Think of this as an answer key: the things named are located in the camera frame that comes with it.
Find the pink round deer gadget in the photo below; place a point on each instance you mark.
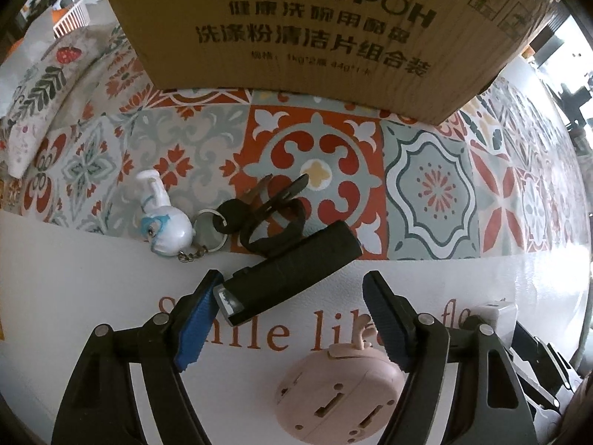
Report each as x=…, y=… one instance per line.
x=342, y=394

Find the floral fabric pouch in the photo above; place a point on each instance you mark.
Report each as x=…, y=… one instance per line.
x=41, y=93

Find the white figurine keychain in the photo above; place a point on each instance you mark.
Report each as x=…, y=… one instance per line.
x=167, y=228

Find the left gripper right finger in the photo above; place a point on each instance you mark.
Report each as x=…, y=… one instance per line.
x=488, y=404

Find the white square power adapter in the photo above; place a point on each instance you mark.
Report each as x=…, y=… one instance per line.
x=501, y=316

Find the black rectangular device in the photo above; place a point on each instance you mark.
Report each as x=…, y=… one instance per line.
x=255, y=289

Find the patterned table runner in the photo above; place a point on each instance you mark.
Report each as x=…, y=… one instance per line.
x=496, y=178

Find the brown cardboard box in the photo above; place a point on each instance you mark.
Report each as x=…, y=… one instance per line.
x=421, y=58

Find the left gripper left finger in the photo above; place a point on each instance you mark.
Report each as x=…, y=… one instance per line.
x=99, y=404

